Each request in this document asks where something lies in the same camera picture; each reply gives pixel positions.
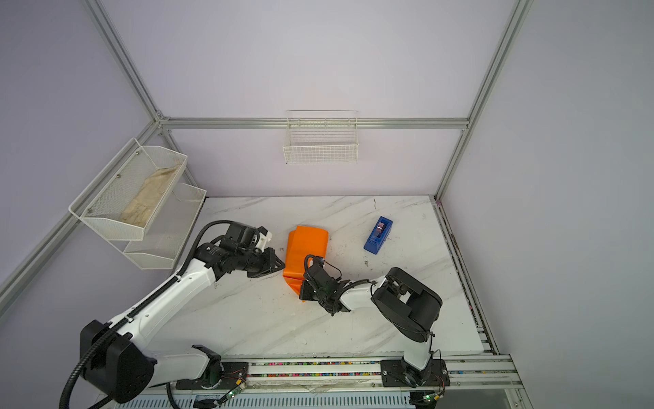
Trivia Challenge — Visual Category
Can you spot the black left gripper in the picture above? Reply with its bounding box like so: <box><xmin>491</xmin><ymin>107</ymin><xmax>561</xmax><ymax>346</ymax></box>
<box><xmin>237</xmin><ymin>248</ymin><xmax>285</xmax><ymax>281</ymax></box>

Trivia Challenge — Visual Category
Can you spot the white mesh lower shelf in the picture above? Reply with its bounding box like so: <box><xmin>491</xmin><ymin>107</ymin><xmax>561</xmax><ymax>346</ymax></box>
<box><xmin>123</xmin><ymin>182</ymin><xmax>206</xmax><ymax>270</ymax></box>

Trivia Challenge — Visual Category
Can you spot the blue tape dispenser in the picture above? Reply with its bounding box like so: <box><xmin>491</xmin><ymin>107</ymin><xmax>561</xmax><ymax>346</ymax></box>
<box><xmin>364</xmin><ymin>216</ymin><xmax>393</xmax><ymax>255</ymax></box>

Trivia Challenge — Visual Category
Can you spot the orange wrapping paper sheet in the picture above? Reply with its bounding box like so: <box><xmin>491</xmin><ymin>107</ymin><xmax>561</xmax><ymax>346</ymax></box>
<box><xmin>283</xmin><ymin>226</ymin><xmax>329</xmax><ymax>296</ymax></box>

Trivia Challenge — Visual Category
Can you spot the aluminium front rail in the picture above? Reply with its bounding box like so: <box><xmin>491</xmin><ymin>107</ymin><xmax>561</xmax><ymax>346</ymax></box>
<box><xmin>173</xmin><ymin>354</ymin><xmax>525</xmax><ymax>395</ymax></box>

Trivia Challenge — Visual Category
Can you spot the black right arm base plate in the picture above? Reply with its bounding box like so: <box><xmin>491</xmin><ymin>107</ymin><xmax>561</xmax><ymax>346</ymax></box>
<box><xmin>380</xmin><ymin>359</ymin><xmax>451</xmax><ymax>388</ymax></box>

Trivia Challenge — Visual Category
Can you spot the white mesh shelf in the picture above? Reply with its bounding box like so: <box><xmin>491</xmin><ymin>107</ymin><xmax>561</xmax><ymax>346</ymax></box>
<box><xmin>68</xmin><ymin>138</ymin><xmax>187</xmax><ymax>241</ymax></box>
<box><xmin>123</xmin><ymin>182</ymin><xmax>206</xmax><ymax>270</ymax></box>

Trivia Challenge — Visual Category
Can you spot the black corrugated cable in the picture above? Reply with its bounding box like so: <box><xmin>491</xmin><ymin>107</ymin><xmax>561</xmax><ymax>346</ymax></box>
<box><xmin>58</xmin><ymin>219</ymin><xmax>236</xmax><ymax>409</ymax></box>

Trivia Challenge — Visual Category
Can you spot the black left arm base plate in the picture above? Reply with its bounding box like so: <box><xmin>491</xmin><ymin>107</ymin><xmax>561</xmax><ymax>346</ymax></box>
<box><xmin>175</xmin><ymin>361</ymin><xmax>250</xmax><ymax>390</ymax></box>

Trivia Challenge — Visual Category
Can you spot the white mesh upper shelf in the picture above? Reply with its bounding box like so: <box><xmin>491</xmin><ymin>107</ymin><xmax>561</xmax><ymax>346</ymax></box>
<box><xmin>68</xmin><ymin>138</ymin><xmax>187</xmax><ymax>241</ymax></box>

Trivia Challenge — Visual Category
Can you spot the beige cloth in shelf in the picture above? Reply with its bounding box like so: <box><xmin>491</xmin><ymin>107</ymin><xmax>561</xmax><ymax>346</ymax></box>
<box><xmin>119</xmin><ymin>165</ymin><xmax>180</xmax><ymax>228</ymax></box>

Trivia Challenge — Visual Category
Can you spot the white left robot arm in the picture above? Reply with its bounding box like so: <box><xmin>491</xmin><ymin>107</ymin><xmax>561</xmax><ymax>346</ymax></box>
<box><xmin>77</xmin><ymin>243</ymin><xmax>285</xmax><ymax>403</ymax></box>

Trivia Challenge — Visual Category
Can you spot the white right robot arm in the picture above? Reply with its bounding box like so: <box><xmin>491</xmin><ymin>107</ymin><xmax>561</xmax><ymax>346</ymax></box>
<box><xmin>300</xmin><ymin>262</ymin><xmax>444</xmax><ymax>374</ymax></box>

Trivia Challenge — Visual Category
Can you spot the white wire wall basket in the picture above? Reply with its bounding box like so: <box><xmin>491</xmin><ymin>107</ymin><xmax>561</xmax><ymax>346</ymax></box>
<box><xmin>283</xmin><ymin>110</ymin><xmax>359</xmax><ymax>165</ymax></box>

